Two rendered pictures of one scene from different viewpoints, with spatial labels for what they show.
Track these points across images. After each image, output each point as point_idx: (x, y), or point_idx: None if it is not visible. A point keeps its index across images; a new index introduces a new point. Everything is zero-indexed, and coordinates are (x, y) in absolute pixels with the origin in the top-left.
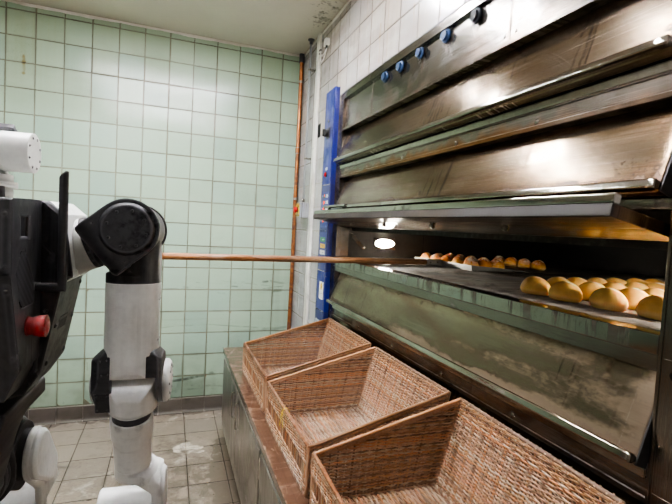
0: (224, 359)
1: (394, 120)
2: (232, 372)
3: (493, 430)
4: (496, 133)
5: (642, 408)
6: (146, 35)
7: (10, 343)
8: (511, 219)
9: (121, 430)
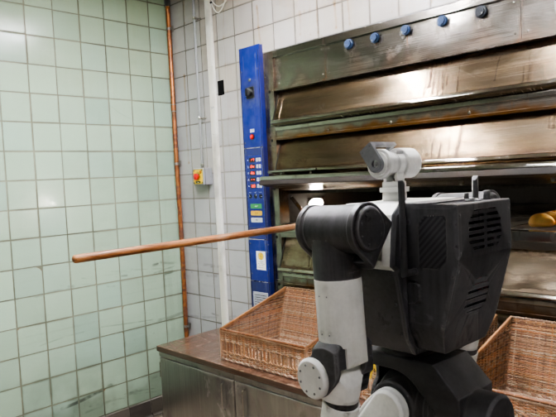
0: (162, 358)
1: (370, 87)
2: (211, 363)
3: (554, 329)
4: (519, 107)
5: None
6: None
7: (498, 294)
8: None
9: (472, 357)
